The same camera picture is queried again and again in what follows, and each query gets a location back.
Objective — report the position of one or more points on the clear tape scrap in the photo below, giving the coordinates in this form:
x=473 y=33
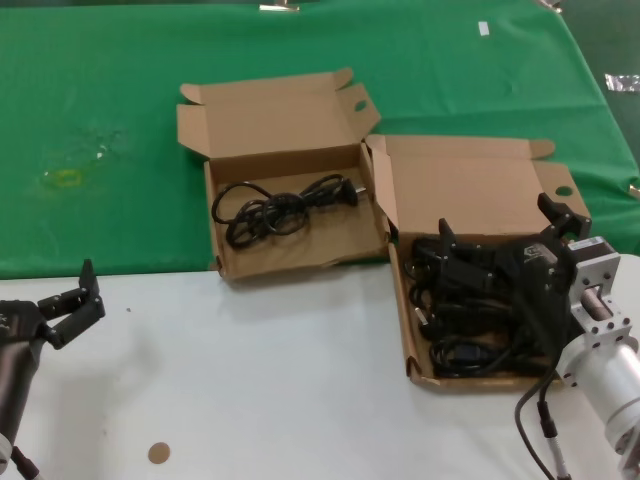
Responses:
x=101 y=152

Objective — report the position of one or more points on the round brown cardboard disc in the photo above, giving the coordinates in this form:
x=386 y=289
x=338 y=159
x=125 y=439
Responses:
x=159 y=453

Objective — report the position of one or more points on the white tape piece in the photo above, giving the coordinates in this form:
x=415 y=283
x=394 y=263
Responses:
x=483 y=28

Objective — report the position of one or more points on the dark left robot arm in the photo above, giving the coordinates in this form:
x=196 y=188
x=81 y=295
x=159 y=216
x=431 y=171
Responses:
x=15 y=385

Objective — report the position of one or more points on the metal cloth clip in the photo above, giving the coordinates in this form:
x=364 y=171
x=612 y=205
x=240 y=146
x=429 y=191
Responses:
x=550 y=4
x=635 y=191

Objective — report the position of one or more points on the crumpled silver foil piece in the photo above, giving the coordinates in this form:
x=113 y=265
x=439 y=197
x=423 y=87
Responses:
x=622 y=82

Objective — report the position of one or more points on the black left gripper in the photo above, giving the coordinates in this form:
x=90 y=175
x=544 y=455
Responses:
x=20 y=325

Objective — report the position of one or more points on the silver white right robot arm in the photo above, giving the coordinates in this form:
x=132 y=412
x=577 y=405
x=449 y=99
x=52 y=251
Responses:
x=605 y=370

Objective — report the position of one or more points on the green table cloth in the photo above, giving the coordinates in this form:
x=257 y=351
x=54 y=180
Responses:
x=100 y=75

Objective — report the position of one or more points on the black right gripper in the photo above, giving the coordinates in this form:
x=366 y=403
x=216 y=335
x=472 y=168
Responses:
x=540 y=280

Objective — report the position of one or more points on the open brown cardboard box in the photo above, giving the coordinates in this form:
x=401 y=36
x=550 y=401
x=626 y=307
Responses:
x=300 y=250
x=460 y=190

